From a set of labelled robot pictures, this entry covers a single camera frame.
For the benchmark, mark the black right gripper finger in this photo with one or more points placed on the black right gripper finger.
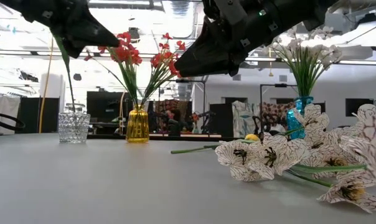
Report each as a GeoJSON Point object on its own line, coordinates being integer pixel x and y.
{"type": "Point", "coordinates": [203, 53]}
{"type": "Point", "coordinates": [206, 70]}

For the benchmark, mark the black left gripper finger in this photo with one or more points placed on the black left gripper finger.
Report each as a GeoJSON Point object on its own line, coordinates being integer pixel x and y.
{"type": "Point", "coordinates": [101, 42]}
{"type": "Point", "coordinates": [104, 32]}

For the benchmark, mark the yellow artificial tulip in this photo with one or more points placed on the yellow artificial tulip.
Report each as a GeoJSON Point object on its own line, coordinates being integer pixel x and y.
{"type": "Point", "coordinates": [62, 49]}
{"type": "Point", "coordinates": [252, 137]}

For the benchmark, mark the amber glass vase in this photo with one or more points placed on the amber glass vase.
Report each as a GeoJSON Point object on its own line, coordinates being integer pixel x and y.
{"type": "Point", "coordinates": [137, 124]}

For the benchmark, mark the clear textured glass vase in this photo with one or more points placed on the clear textured glass vase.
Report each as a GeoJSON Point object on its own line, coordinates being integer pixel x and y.
{"type": "Point", "coordinates": [73, 127]}

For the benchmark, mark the blue glass vase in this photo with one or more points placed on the blue glass vase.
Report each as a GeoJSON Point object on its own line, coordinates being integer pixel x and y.
{"type": "Point", "coordinates": [295, 124]}

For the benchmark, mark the long ceiling light bar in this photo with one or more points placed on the long ceiling light bar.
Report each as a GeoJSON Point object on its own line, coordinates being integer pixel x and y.
{"type": "Point", "coordinates": [262, 58]}

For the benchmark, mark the red patterned fabric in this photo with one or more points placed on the red patterned fabric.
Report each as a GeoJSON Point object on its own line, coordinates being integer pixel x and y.
{"type": "Point", "coordinates": [172, 109]}

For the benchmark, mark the white teal patterned fabric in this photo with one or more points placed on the white teal patterned fabric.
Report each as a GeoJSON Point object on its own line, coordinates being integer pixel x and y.
{"type": "Point", "coordinates": [244, 118]}

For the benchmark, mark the black monitor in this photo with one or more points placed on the black monitor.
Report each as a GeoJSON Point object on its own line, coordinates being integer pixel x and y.
{"type": "Point", "coordinates": [105, 105]}

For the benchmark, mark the black pipe stand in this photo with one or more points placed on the black pipe stand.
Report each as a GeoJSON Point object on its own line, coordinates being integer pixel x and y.
{"type": "Point", "coordinates": [279, 85]}

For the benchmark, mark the brown spotted fabric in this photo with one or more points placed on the brown spotted fabric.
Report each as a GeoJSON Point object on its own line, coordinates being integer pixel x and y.
{"type": "Point", "coordinates": [275, 113]}

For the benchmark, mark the black partition panel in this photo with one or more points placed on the black partition panel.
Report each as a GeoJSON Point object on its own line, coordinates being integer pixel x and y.
{"type": "Point", "coordinates": [32, 115]}

